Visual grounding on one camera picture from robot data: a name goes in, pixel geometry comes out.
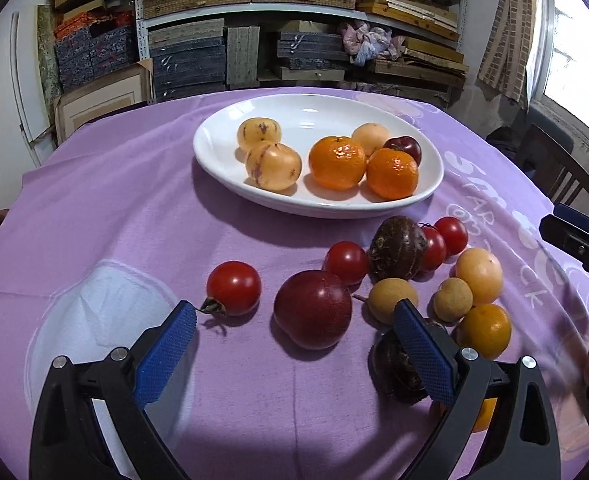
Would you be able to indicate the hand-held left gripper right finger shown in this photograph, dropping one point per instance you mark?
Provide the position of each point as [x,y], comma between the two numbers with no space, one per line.
[424,350]

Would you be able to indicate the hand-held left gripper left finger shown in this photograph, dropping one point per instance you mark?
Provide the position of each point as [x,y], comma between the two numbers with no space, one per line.
[167,355]

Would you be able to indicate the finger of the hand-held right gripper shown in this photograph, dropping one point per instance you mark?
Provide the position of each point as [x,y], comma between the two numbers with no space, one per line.
[576,214]
[564,235]

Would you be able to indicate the dark brown water chestnut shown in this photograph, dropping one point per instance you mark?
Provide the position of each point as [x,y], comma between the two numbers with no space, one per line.
[398,248]
[394,365]

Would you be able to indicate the tan longan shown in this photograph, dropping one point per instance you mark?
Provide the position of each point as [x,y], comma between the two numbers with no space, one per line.
[384,302]
[453,300]

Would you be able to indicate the small orange kumquat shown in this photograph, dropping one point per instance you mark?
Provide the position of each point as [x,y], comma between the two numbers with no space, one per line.
[484,331]

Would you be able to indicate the large orange-yellow kumquat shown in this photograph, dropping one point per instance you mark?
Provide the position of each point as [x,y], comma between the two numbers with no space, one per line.
[486,415]

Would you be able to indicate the pale yellow loquat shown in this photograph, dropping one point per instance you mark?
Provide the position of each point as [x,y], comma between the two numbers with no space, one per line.
[479,275]
[369,137]

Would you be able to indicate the cherry tomato with stem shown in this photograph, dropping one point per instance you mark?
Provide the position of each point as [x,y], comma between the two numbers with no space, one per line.
[234,287]

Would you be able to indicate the dark red passion fruit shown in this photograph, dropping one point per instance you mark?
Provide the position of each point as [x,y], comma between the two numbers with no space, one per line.
[313,310]

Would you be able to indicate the small orange tangerine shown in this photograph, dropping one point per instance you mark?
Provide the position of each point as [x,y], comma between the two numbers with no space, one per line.
[392,174]

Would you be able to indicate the dark red cherry tomato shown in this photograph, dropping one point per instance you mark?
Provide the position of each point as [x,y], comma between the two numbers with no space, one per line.
[405,147]

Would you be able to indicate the large orange tangerine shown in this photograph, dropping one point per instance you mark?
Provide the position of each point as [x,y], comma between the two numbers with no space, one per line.
[338,162]

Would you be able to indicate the pale yellow pepino melon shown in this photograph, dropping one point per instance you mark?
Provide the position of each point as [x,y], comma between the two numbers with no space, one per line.
[259,134]
[273,167]

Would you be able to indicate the white oval plate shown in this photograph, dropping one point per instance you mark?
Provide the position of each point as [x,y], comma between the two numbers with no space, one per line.
[319,110]

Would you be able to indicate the dark wooden chair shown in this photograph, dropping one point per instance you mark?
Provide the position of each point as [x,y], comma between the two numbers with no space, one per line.
[549,160]

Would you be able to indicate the dark cloth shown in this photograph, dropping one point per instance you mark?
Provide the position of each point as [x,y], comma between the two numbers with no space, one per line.
[504,142]

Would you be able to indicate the bright window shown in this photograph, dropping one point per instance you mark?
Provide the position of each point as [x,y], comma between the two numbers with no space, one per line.
[579,60]

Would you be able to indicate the purple tablecloth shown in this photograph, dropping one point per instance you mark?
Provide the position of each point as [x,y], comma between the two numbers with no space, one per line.
[124,200]

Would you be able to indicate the checkered curtain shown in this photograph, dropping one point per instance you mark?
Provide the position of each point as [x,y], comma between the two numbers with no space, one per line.
[509,35]

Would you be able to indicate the stack of wooden frames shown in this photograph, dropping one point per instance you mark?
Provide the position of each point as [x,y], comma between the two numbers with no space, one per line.
[419,55]

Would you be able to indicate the framed picture in cardboard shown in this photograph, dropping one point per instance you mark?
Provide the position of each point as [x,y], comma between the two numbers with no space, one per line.
[99,102]

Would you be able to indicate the pink cloth bundle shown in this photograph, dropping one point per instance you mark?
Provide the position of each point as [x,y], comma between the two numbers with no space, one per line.
[369,42]

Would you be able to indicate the stack of dark grey boxes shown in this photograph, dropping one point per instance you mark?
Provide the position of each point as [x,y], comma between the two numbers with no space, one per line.
[187,62]

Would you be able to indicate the stack of blue patterned boxes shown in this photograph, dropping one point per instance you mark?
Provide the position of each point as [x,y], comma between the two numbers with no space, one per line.
[94,57]

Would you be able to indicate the upright woven box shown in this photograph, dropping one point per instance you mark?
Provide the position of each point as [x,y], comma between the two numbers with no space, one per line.
[243,57]

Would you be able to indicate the white leaning panel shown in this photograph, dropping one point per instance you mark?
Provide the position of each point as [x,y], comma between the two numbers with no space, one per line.
[27,80]

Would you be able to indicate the metal shelving unit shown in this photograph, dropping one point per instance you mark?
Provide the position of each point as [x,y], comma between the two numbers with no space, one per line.
[142,45]

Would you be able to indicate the stack of dark ribboned boxes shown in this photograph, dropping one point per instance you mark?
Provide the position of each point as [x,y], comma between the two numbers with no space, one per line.
[309,52]

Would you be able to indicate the green marbled panel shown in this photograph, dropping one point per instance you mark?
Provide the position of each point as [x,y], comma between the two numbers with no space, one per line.
[47,55]

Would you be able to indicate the orange patterned box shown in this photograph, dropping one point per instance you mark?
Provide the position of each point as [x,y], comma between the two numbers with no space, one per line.
[72,24]

